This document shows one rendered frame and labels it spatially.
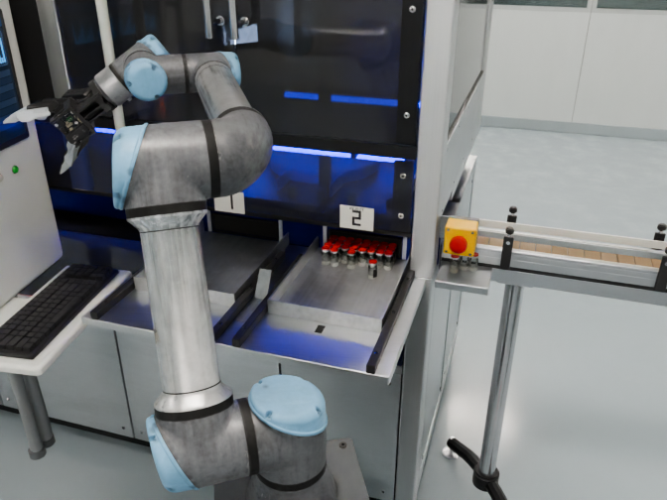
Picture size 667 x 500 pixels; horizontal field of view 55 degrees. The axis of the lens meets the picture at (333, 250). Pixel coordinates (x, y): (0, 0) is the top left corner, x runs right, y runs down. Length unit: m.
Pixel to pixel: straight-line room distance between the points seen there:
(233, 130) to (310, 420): 0.43
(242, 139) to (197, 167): 0.08
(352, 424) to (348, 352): 0.62
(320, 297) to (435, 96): 0.52
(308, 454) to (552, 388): 1.86
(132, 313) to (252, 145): 0.66
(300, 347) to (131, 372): 0.95
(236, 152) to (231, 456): 0.44
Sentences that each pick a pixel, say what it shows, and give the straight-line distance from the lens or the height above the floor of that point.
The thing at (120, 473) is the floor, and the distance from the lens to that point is 2.39.
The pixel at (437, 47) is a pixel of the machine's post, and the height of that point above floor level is 1.43.
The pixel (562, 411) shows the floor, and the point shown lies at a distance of 2.66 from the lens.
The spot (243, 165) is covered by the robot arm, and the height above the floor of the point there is 1.35.
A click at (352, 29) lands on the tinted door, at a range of 1.44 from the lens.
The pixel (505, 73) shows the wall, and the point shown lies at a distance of 6.08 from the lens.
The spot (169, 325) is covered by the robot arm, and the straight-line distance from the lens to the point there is 0.94.
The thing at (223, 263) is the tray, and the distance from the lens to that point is 1.65.
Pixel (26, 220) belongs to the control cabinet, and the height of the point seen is 0.97.
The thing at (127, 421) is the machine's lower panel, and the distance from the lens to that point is 2.32.
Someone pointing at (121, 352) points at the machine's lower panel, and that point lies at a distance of 2.14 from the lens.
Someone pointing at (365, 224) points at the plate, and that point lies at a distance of 1.54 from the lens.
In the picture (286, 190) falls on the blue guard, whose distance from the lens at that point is 1.58.
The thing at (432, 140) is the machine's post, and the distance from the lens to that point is 1.44.
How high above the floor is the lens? 1.65
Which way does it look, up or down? 27 degrees down
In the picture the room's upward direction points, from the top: straight up
